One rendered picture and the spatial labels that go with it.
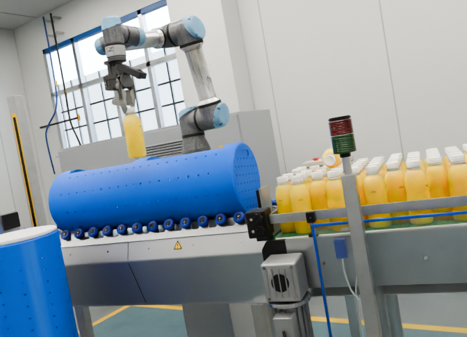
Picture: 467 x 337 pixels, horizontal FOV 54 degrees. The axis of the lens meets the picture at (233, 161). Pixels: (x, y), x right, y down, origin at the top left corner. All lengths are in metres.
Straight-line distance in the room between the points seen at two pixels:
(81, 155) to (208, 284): 2.98
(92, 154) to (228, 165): 2.94
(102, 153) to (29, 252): 2.68
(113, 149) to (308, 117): 1.85
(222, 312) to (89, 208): 0.80
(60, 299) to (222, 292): 0.60
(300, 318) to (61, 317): 0.88
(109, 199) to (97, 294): 0.46
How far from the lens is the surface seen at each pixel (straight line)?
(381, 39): 4.30
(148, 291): 1.98
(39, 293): 1.80
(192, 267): 1.80
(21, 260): 1.77
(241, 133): 3.40
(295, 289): 1.42
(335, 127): 1.26
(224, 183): 1.64
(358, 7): 4.40
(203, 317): 2.37
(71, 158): 4.72
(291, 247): 1.52
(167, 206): 1.78
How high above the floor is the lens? 1.25
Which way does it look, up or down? 3 degrees down
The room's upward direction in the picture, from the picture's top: 10 degrees counter-clockwise
